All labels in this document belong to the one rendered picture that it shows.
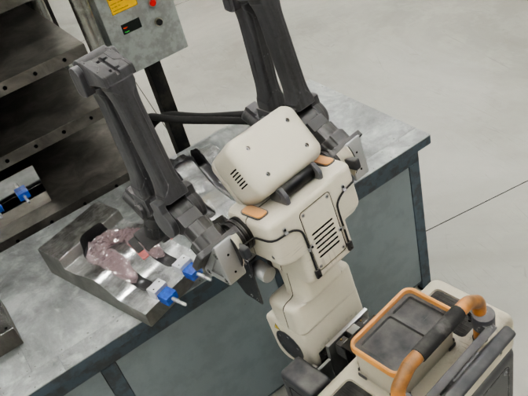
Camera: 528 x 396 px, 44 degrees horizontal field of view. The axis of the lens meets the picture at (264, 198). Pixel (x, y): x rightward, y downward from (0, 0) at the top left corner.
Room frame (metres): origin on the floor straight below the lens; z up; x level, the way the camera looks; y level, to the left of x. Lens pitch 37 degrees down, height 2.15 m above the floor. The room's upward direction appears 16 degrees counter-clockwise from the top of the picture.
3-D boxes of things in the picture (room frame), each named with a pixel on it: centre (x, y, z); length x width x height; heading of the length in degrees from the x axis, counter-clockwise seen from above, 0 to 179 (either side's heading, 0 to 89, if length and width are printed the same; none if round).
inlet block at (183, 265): (1.45, 0.26, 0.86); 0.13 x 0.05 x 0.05; 42
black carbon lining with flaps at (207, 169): (1.82, 0.20, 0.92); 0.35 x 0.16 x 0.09; 25
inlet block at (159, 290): (1.38, 0.34, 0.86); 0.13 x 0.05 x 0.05; 42
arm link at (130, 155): (1.35, 0.27, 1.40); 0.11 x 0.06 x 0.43; 123
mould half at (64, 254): (1.61, 0.48, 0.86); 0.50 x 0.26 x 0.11; 42
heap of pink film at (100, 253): (1.61, 0.48, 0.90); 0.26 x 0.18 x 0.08; 42
